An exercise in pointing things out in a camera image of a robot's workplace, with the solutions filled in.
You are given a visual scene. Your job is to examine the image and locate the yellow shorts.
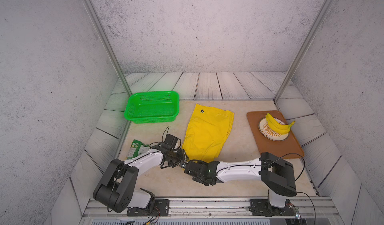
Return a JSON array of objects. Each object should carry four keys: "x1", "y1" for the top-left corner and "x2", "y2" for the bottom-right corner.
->
[{"x1": 183, "y1": 104, "x2": 235, "y2": 163}]

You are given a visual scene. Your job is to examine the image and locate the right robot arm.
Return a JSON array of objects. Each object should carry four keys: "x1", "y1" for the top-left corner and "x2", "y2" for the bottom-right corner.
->
[{"x1": 181, "y1": 153, "x2": 297, "y2": 209}]

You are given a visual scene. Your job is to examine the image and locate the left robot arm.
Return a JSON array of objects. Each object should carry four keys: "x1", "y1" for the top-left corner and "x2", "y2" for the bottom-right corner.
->
[{"x1": 93, "y1": 134, "x2": 188, "y2": 215}]

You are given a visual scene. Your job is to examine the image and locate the green snack packet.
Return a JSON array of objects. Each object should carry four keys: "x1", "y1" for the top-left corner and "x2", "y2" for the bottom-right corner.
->
[{"x1": 127, "y1": 140, "x2": 150, "y2": 160}]

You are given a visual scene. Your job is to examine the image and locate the green plastic basket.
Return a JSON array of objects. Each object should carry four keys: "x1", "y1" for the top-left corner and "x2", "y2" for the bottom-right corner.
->
[{"x1": 124, "y1": 91, "x2": 180, "y2": 124}]

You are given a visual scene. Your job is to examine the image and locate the white patterned plate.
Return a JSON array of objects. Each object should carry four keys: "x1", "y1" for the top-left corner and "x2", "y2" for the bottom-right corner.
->
[{"x1": 259, "y1": 118, "x2": 290, "y2": 142}]

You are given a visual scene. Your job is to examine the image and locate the yellow banana bunch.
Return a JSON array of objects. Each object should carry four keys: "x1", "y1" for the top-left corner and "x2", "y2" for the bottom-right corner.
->
[{"x1": 266, "y1": 113, "x2": 296, "y2": 135}]

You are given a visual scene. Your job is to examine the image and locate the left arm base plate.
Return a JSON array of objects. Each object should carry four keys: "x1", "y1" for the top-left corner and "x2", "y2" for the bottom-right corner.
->
[{"x1": 127, "y1": 199, "x2": 170, "y2": 217}]

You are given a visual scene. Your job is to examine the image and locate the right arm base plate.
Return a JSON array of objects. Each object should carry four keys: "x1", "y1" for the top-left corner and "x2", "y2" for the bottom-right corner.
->
[{"x1": 248, "y1": 199, "x2": 296, "y2": 218}]

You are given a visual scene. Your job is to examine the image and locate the aluminium front rail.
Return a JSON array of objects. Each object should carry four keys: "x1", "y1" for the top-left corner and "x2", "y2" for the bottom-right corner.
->
[{"x1": 80, "y1": 195, "x2": 344, "y2": 225}]

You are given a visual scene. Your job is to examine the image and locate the left aluminium corner post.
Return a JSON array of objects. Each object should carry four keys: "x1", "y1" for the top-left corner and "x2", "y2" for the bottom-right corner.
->
[{"x1": 82, "y1": 0, "x2": 132, "y2": 96}]

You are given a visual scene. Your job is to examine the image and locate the aluminium corner post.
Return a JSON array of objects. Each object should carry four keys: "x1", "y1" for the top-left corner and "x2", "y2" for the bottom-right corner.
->
[
  {"x1": 273, "y1": 0, "x2": 335, "y2": 105},
  {"x1": 82, "y1": 0, "x2": 132, "y2": 96}
]

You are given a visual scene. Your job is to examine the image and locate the right aluminium corner post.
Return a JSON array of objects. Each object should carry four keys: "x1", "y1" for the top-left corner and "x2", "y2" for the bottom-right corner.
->
[{"x1": 273, "y1": 0, "x2": 335, "y2": 105}]

